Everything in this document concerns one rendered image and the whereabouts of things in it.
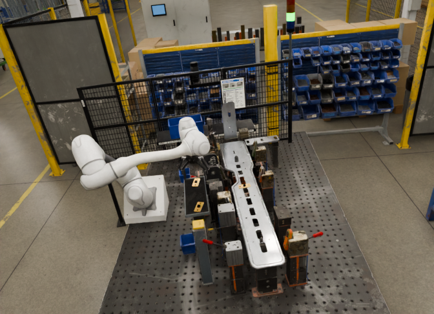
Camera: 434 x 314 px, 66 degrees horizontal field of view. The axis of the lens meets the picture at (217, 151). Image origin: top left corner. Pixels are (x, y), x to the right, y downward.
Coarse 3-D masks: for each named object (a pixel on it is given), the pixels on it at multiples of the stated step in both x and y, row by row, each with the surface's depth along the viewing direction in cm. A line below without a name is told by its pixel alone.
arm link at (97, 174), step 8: (96, 160) 183; (104, 160) 189; (88, 168) 180; (96, 168) 181; (104, 168) 182; (88, 176) 180; (96, 176) 180; (104, 176) 181; (112, 176) 183; (88, 184) 180; (96, 184) 181; (104, 184) 183
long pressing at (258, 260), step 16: (224, 144) 289; (240, 144) 287; (224, 160) 266; (240, 160) 264; (240, 176) 245; (240, 192) 229; (256, 192) 227; (240, 208) 215; (256, 208) 213; (240, 224) 202; (272, 224) 200; (256, 240) 189; (272, 240) 188; (256, 256) 179; (272, 256) 178
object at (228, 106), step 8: (224, 104) 282; (232, 104) 283; (224, 112) 285; (232, 112) 286; (224, 120) 289; (232, 120) 290; (224, 128) 293; (232, 128) 294; (224, 136) 296; (232, 136) 298
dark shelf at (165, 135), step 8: (240, 120) 320; (248, 120) 319; (216, 128) 311; (240, 128) 306; (248, 128) 305; (160, 136) 308; (168, 136) 307; (208, 136) 301; (216, 136) 302; (160, 144) 300
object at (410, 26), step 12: (324, 24) 507; (336, 24) 498; (348, 24) 490; (360, 24) 481; (372, 24) 474; (384, 24) 466; (408, 24) 458; (408, 36) 466; (396, 84) 500; (396, 96) 510; (396, 108) 519; (324, 120) 527
